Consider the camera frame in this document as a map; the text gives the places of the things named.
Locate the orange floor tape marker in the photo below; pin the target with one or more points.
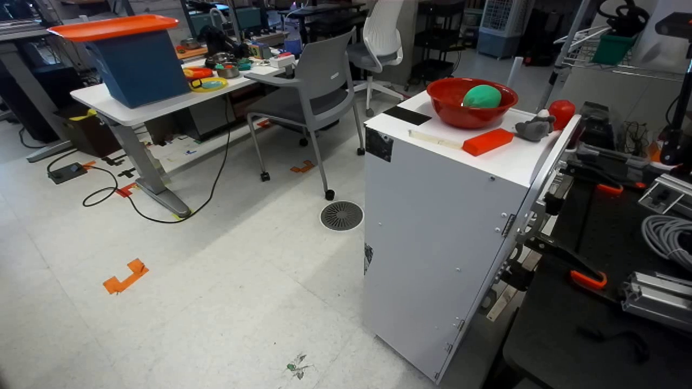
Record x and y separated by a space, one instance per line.
137 268

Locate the grey toy object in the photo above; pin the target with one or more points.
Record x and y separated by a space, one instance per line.
534 127

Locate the green ball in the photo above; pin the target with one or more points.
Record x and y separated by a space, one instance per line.
483 96

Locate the red round toy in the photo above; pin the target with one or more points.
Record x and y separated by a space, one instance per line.
561 110

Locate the red plastic bowl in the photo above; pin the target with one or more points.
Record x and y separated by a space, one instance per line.
445 96

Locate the white toy cabinet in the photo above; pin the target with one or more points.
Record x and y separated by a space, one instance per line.
439 223

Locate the black perforated table plate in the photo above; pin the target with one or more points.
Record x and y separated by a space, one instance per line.
566 338

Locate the white desk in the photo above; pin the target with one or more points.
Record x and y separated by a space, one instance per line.
126 121

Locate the white office chair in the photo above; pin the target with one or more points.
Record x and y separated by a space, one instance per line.
379 47

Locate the blue bin with orange lid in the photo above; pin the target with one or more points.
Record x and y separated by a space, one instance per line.
132 54

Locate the orange rectangular block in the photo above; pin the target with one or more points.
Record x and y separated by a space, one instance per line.
486 141

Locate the grey office chair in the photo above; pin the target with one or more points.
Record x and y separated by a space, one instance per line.
317 96

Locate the black orange clamp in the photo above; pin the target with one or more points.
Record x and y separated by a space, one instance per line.
609 175
580 270

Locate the round floor drain cover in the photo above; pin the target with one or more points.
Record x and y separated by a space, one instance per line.
343 215

